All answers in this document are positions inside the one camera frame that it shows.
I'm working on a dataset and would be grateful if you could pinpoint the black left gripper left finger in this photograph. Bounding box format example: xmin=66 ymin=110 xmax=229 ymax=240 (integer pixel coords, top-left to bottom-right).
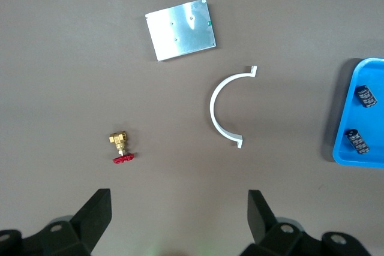
xmin=0 ymin=188 xmax=113 ymax=256

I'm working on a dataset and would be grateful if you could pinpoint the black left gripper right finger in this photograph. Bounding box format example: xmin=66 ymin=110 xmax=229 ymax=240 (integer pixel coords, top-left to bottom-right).
xmin=239 ymin=189 xmax=373 ymax=256

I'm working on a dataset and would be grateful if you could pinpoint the white curved pipe clamp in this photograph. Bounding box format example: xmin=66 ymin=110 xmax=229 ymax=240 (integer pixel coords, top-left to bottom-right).
xmin=209 ymin=65 xmax=258 ymax=149

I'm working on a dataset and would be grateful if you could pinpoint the blue plastic tray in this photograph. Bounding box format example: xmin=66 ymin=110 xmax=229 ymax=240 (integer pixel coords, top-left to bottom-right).
xmin=332 ymin=57 xmax=384 ymax=169

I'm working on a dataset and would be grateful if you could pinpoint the brown table cover mat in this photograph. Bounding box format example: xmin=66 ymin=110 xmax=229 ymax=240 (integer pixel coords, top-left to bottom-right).
xmin=0 ymin=0 xmax=384 ymax=256

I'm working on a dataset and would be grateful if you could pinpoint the silver metal plate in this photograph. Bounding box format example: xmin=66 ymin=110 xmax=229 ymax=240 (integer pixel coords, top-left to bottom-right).
xmin=145 ymin=0 xmax=217 ymax=62

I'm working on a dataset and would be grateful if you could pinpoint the brass valve red handle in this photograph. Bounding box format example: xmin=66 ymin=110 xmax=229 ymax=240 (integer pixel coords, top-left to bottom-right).
xmin=108 ymin=131 xmax=136 ymax=165

